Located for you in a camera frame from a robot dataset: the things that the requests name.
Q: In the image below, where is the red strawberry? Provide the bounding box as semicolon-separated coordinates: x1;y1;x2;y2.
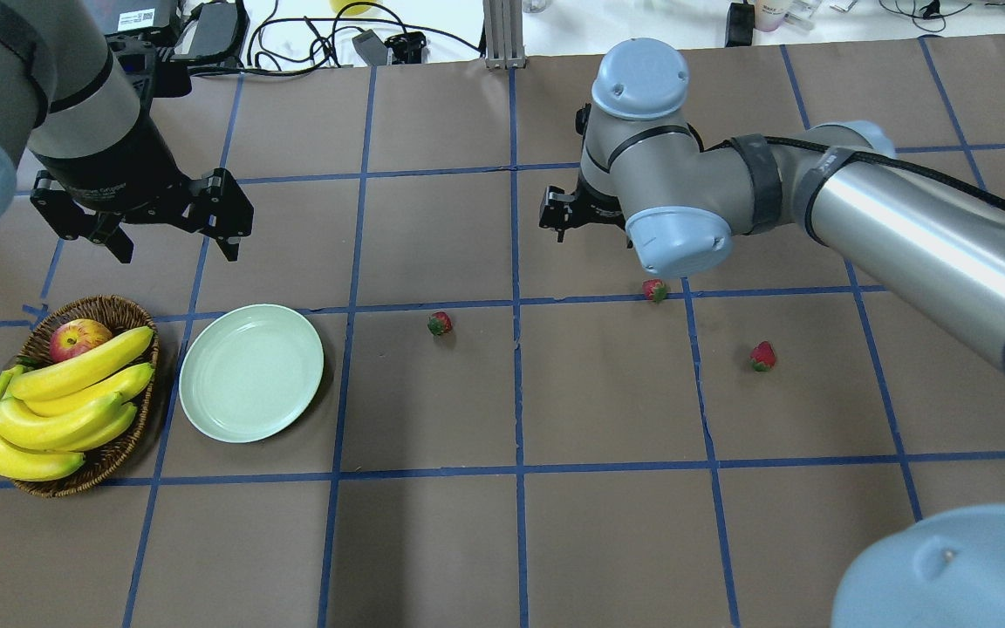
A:
749;341;778;372
427;311;454;337
641;278;669;304

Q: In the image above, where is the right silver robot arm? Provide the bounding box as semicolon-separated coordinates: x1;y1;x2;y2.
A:
539;38;1005;627

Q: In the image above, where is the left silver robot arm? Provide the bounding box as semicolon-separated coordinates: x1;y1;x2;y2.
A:
0;1;254;263

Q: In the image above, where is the yellow banana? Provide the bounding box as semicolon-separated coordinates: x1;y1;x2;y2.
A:
0;391;86;482
23;363;155;417
0;391;139;452
5;326;155;401

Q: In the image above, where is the top yellow banana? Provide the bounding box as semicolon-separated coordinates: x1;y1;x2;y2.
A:
5;326;155;401

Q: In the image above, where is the aluminium frame post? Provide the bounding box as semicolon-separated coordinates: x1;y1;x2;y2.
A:
482;0;527;71

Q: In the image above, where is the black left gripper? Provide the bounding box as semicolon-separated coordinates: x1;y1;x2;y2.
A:
31;168;254;265

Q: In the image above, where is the red yellow apple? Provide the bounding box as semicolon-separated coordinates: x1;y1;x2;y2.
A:
48;318;114;363

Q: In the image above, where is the brown wicker basket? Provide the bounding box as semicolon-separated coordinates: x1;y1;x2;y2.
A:
5;295;162;498

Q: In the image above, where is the bottom yellow banana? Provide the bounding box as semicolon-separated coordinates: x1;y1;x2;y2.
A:
0;391;86;482

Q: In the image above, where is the light green plate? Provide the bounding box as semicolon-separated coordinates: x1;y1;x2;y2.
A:
178;304;325;444

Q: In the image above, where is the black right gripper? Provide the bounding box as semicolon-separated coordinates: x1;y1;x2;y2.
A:
539;183;626;235

